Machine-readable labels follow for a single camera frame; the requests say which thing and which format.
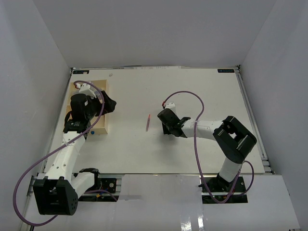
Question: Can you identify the purple marker red tip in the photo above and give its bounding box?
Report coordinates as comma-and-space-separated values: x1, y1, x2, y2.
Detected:
145, 114, 151, 132

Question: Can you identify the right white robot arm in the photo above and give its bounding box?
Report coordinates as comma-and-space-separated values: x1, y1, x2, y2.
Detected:
157, 108, 257, 192

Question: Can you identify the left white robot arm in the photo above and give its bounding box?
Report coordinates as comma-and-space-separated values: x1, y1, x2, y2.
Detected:
33, 91, 116, 216

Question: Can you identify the cream compartment organizer tray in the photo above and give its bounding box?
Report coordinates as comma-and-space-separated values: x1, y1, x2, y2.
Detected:
63, 79, 110, 135

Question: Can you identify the left corner label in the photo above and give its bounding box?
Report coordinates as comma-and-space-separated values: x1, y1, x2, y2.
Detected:
73, 70, 90, 75

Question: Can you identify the corner label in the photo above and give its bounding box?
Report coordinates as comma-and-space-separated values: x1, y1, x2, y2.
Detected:
218, 69, 235, 73
73, 70, 90, 75

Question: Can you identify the right corner label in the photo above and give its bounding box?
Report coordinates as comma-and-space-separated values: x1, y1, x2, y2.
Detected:
218, 69, 235, 73

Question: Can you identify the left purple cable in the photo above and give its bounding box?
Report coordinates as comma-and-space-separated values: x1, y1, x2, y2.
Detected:
12, 80, 118, 226

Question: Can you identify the purple cable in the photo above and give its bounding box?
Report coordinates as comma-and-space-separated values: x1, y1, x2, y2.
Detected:
12, 80, 118, 226
161, 90, 255, 204

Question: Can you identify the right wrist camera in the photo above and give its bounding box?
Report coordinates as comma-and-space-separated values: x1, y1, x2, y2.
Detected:
162, 102, 176, 114

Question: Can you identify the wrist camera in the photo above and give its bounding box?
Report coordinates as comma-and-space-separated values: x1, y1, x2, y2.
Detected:
72, 82, 102, 100
162, 102, 176, 114

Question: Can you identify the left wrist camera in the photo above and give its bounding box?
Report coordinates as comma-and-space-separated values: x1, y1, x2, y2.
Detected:
72, 82, 102, 100

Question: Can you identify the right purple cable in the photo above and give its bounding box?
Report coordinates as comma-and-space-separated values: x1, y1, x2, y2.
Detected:
161, 90, 255, 204

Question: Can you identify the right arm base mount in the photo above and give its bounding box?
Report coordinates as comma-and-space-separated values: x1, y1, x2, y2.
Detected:
198, 176, 248, 205

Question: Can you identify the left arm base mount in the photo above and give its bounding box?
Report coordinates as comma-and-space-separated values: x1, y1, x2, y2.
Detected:
78, 168, 119, 202

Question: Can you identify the aluminium frame rail right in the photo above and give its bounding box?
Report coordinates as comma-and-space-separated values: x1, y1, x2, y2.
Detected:
234, 65, 275, 175

